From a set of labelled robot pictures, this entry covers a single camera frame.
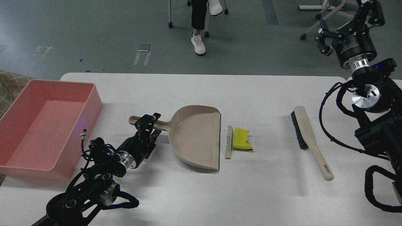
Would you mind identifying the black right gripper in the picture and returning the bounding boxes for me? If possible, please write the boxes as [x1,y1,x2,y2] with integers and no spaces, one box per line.
[315,0,385,69]

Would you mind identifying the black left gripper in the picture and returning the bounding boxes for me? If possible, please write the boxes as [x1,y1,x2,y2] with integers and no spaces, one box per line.
[116,113,162,169]

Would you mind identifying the beige plastic dustpan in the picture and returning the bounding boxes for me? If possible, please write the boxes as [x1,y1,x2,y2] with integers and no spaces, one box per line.
[129,105,222,173]

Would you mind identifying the yellow green sponge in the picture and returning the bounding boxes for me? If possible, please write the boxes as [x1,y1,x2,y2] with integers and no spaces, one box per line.
[232,127,253,151]

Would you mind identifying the beige hand brush black bristles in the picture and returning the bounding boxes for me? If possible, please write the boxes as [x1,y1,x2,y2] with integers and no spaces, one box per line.
[291,106,334,181]

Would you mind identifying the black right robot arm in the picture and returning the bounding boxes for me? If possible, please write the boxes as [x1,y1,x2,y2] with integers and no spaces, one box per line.
[315,0,402,213]

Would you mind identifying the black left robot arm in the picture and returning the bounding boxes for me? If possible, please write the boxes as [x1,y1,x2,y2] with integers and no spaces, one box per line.
[34,113,161,226]

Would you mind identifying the pink plastic bin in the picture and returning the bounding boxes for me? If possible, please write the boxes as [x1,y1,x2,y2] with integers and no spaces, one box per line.
[0,79,102,180]

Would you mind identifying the seated person legs white sneakers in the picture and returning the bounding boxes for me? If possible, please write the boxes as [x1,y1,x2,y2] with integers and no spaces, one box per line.
[191,0,223,56]

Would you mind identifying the beige patterned cloth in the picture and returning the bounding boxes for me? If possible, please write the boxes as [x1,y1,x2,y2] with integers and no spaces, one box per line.
[0,70,34,117]

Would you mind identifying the white rolling chair frame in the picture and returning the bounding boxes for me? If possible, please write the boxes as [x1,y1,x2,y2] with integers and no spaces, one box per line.
[298,0,359,40]

